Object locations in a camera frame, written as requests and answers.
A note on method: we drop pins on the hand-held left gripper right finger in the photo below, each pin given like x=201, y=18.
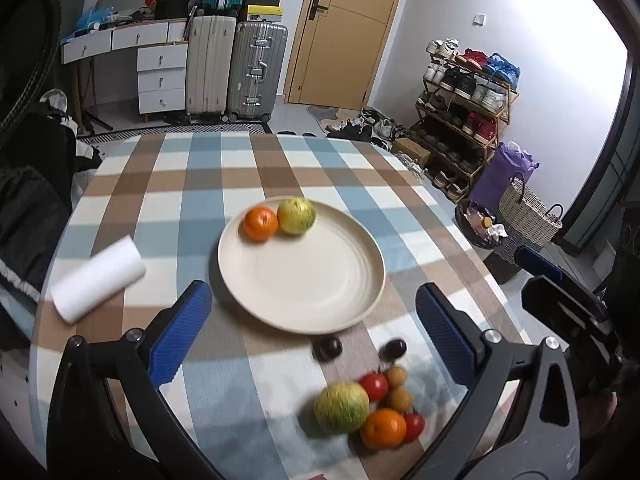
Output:
x=445, y=335

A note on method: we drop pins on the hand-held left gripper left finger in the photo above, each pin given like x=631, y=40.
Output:
x=185, y=325

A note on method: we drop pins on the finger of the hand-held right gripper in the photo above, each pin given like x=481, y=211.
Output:
x=560, y=300
x=540, y=260

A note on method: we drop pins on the dark purple plum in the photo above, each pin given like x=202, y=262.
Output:
x=327, y=347
x=393, y=350

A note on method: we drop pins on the brown longan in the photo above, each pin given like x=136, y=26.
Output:
x=396, y=376
x=401, y=399

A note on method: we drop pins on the red tomato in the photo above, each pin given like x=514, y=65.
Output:
x=374, y=386
x=415, y=426

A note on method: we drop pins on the orange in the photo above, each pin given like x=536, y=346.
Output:
x=383, y=429
x=260, y=223

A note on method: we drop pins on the green netted melon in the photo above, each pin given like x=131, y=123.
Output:
x=341, y=406

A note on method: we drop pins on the cream round plate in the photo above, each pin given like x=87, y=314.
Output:
x=305, y=280

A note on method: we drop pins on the person's right hand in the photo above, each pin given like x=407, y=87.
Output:
x=599, y=415

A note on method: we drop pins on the grey woven basket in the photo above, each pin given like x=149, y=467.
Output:
x=502, y=262

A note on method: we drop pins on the black trash bin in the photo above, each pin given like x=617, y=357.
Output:
x=470, y=232

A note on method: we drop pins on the purple bag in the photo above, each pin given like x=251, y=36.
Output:
x=495, y=175

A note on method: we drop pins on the white paper towel roll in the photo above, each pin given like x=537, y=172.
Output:
x=97, y=280

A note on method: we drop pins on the dark glass door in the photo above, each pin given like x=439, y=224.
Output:
x=607, y=160

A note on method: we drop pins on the wooden shoe rack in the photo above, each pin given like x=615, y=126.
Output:
x=492, y=125

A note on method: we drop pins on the yellow green guava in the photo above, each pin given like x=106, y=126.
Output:
x=296, y=216

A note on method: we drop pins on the cardboard box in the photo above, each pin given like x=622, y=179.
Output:
x=411, y=150

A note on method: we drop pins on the striped rug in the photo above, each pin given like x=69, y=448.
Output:
x=175, y=131

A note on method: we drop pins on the dark clothing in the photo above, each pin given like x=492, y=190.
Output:
x=30, y=200

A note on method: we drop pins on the pile of loose shoes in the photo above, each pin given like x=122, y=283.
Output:
x=360, y=127

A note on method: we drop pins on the door mat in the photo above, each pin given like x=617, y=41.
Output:
x=320, y=114

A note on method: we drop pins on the white desk with drawers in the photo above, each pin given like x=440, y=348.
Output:
x=160, y=75

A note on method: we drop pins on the beige suitcase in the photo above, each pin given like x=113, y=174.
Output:
x=210, y=65

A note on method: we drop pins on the silver suitcase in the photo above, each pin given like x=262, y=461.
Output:
x=255, y=70

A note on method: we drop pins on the wooden door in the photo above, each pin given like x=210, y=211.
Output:
x=345, y=45

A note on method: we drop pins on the black storage box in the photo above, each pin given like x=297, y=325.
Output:
x=172, y=8

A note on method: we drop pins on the blue plastic bags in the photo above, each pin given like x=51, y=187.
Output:
x=92, y=17

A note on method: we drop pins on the black wicker chair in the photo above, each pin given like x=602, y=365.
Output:
x=30, y=35

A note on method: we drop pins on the white light switch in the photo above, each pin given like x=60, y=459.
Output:
x=479, y=19

